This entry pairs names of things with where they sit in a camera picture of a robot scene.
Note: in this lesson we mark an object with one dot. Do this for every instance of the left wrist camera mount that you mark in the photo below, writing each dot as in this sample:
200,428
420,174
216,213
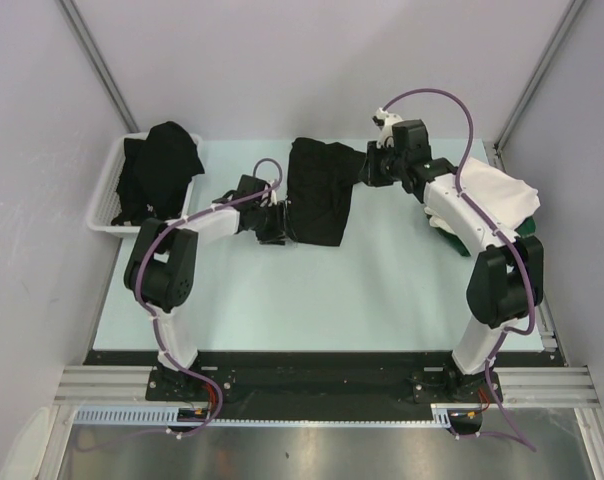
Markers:
268,199

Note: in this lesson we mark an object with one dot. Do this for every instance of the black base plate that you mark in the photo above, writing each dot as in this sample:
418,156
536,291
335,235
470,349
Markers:
316,386

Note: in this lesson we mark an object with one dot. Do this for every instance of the black clothes pile in basket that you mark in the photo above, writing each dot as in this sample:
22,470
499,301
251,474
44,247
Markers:
156,174

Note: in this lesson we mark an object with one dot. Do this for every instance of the grey slotted cable duct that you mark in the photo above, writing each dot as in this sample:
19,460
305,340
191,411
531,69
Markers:
126,415

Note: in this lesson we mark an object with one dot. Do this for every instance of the aluminium frame rail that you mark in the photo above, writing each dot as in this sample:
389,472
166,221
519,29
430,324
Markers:
102,385

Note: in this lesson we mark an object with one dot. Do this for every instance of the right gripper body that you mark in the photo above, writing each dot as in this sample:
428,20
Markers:
384,165

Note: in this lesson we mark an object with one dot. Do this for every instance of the black t-shirt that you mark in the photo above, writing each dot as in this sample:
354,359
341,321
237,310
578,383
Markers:
320,182

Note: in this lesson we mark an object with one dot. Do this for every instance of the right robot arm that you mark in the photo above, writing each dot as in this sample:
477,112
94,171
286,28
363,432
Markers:
507,279

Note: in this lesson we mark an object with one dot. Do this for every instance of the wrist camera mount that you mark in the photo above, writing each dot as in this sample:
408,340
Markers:
385,120
268,199

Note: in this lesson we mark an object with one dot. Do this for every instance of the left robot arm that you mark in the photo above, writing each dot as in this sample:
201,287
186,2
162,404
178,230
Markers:
161,268

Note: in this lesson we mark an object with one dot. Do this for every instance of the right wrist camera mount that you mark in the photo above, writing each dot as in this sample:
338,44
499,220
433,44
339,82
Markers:
385,120

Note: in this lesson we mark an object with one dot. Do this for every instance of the white plastic laundry basket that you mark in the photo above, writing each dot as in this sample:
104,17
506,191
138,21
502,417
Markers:
105,204

